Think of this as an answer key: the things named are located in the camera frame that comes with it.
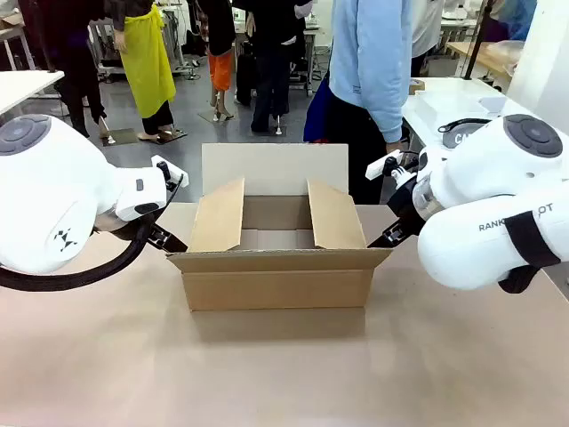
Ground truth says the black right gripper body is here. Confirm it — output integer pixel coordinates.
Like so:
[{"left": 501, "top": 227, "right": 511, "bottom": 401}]
[{"left": 385, "top": 177, "right": 428, "bottom": 236}]

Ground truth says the brown cardboard box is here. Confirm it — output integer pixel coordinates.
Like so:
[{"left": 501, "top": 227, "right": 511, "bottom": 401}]
[{"left": 165, "top": 141, "right": 395, "bottom": 312}]

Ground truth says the person's left forearm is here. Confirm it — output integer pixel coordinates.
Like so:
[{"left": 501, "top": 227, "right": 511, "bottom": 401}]
[{"left": 371, "top": 52, "right": 413, "bottom": 144}]

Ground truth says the white work table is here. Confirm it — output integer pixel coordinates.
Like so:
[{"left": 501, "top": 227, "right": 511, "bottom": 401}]
[{"left": 401, "top": 77, "right": 534, "bottom": 155}]

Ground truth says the black printed bag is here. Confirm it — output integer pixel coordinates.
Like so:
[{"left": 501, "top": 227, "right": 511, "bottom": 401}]
[{"left": 437, "top": 117, "right": 493, "bottom": 150}]

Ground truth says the white flat tray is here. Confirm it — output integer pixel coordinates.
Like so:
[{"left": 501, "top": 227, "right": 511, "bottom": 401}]
[{"left": 421, "top": 90, "right": 486, "bottom": 117}]

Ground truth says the blue fabric bag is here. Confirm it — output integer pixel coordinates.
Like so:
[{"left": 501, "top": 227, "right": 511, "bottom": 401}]
[{"left": 302, "top": 74, "right": 333, "bottom": 144}]

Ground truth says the person in light blue sweater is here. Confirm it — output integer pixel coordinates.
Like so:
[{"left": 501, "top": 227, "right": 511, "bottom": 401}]
[{"left": 328, "top": 0, "right": 414, "bottom": 205}]

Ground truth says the wooden workbench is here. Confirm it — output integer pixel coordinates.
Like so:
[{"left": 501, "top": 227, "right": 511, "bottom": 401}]
[{"left": 445, "top": 39, "right": 526, "bottom": 86}]

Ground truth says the mannequin with yellow apron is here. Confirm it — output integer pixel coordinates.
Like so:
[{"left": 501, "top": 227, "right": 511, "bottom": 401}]
[{"left": 104, "top": 0, "right": 188, "bottom": 144}]

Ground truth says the person in white top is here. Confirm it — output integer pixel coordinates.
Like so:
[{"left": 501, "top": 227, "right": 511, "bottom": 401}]
[{"left": 410, "top": 0, "right": 443, "bottom": 77}]

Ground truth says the black pole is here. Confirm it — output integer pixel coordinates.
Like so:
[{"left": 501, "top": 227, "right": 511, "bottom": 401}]
[{"left": 463, "top": 0, "right": 497, "bottom": 82}]

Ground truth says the mannequin with orange shorts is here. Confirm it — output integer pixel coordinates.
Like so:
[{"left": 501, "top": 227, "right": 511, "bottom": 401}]
[{"left": 197, "top": 0, "right": 237, "bottom": 124}]

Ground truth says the mannequin in black clothes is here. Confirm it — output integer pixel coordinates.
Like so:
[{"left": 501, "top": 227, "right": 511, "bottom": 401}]
[{"left": 233, "top": 0, "right": 313, "bottom": 136}]

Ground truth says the mannequin in dark coat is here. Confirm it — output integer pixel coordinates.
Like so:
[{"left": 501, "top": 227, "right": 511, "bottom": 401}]
[{"left": 17, "top": 0, "right": 113, "bottom": 140}]

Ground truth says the white side table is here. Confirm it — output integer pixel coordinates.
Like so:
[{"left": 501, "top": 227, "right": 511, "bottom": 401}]
[{"left": 0, "top": 69, "right": 66, "bottom": 117}]

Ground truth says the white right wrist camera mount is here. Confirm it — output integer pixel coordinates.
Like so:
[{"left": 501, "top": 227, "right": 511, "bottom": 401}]
[{"left": 365, "top": 149, "right": 419, "bottom": 181}]

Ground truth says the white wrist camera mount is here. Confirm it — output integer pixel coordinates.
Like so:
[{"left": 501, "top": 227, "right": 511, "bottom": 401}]
[
  {"left": 365, "top": 149, "right": 419, "bottom": 181},
  {"left": 149, "top": 154, "right": 190, "bottom": 189}
]

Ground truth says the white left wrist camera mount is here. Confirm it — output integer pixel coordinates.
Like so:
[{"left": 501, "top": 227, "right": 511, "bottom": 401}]
[{"left": 149, "top": 154, "right": 190, "bottom": 189}]

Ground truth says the black cable sleeve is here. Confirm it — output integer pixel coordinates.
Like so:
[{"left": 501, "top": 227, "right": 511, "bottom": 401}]
[{"left": 0, "top": 177, "right": 184, "bottom": 294}]

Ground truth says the black velcro arm strap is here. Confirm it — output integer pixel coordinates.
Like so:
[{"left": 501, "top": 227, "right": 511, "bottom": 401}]
[{"left": 497, "top": 212, "right": 562, "bottom": 294}]

